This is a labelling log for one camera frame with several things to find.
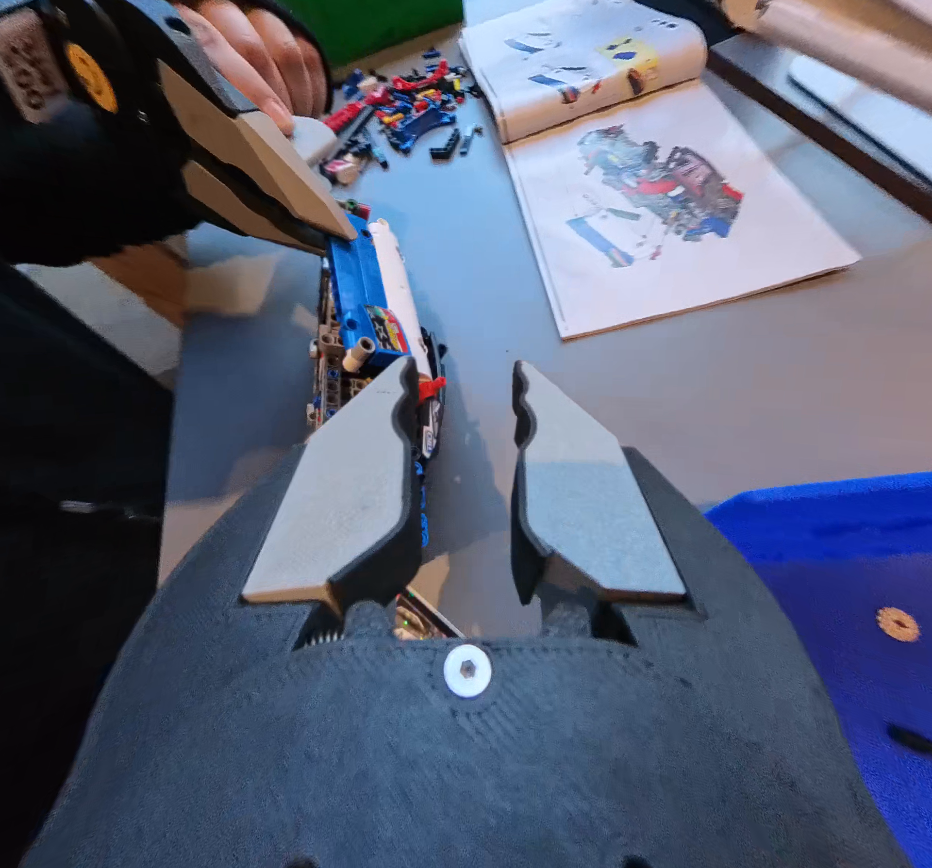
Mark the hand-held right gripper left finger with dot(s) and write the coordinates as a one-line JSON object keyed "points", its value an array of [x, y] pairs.
{"points": [[342, 497]]}

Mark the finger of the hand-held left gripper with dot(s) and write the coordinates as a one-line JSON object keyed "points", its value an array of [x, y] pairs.
{"points": [[233, 202], [291, 169]]}

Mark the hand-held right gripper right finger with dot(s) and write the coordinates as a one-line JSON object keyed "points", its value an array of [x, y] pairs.
{"points": [[590, 511]]}

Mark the toy brick car chassis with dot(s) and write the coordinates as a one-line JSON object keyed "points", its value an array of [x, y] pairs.
{"points": [[331, 373]]}

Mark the red brick axle connector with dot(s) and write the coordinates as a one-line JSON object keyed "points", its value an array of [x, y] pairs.
{"points": [[431, 388]]}

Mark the person's left forearm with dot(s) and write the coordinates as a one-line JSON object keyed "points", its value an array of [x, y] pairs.
{"points": [[73, 206]]}

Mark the grey desk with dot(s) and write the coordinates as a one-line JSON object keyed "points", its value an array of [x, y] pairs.
{"points": [[655, 402]]}

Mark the person's left hand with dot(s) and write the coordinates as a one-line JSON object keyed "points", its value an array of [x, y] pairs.
{"points": [[262, 60]]}

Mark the pile of loose brick pieces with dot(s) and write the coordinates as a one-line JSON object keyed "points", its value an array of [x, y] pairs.
{"points": [[415, 111]]}

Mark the green plastic bin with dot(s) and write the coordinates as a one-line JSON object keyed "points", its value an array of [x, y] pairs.
{"points": [[364, 2]]}

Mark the blue plastic bin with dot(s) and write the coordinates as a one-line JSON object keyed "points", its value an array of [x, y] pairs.
{"points": [[815, 555]]}

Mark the open instruction booklet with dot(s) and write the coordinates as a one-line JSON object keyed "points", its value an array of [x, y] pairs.
{"points": [[655, 286]]}

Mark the person's black clothed torso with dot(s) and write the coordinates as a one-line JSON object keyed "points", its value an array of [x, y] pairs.
{"points": [[58, 519]]}

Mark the wooden board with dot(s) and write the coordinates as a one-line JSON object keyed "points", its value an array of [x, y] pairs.
{"points": [[801, 24]]}

